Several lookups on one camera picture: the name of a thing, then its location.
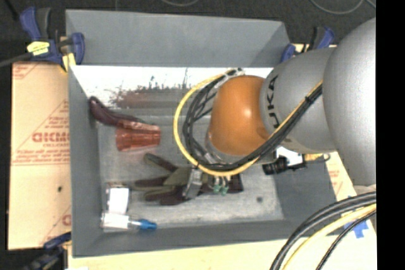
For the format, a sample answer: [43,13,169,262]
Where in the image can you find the olive and maroon glove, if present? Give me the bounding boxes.
[134,152,245,207]

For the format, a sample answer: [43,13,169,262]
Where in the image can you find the red-brown ribbed cup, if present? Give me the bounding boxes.
[115,121,162,152]

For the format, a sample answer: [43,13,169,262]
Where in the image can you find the black cylinder on white bracket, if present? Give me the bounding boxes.
[261,147,308,175]

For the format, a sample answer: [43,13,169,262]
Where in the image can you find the small white box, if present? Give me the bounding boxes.
[105,187,131,214]

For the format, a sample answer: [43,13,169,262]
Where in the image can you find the white bottle with blue cap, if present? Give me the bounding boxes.
[99,212,158,232]

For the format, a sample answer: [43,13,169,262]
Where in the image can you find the grey metal bin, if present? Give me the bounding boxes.
[65,9,338,257]

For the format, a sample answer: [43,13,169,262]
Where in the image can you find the dark maroon cloth strap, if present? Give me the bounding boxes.
[88,95,142,128]

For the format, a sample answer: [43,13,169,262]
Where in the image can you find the brown cardboard board red print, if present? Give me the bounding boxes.
[7,61,72,251]

